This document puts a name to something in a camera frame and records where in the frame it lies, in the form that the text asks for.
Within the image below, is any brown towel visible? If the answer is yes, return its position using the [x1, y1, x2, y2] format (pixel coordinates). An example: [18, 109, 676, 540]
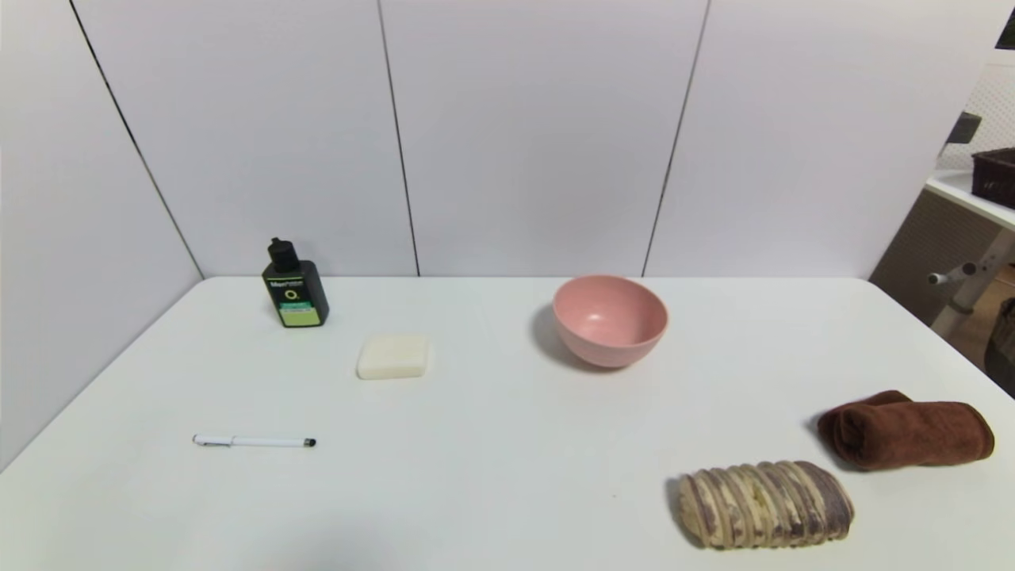
[818, 389, 996, 472]

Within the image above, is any pink bowl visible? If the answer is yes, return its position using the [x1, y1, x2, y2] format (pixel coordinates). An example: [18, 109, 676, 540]
[553, 274, 669, 369]

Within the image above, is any white soap bar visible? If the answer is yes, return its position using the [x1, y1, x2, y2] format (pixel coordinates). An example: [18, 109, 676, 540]
[356, 333, 430, 381]

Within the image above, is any black bottle with green label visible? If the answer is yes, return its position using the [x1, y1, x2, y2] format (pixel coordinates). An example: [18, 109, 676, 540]
[262, 237, 330, 328]

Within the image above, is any white pen with black tip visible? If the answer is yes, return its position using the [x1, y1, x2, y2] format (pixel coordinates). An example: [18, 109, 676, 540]
[192, 434, 317, 449]

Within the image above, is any brown striped bread loaf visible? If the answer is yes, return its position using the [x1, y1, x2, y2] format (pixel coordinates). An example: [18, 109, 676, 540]
[676, 460, 856, 550]

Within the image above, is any white background desk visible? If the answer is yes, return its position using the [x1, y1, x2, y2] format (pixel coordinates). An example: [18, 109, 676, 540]
[925, 170, 1015, 335]

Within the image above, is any dark grey monitor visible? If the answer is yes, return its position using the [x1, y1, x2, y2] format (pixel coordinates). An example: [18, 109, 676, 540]
[943, 112, 982, 146]

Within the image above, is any dark chair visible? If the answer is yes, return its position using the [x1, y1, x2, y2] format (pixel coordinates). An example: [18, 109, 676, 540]
[983, 297, 1015, 397]

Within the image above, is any dark woven basket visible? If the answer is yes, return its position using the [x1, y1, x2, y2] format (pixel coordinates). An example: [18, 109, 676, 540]
[971, 148, 1015, 210]

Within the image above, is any white desk crank handle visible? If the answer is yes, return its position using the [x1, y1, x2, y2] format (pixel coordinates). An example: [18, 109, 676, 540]
[928, 262, 979, 287]

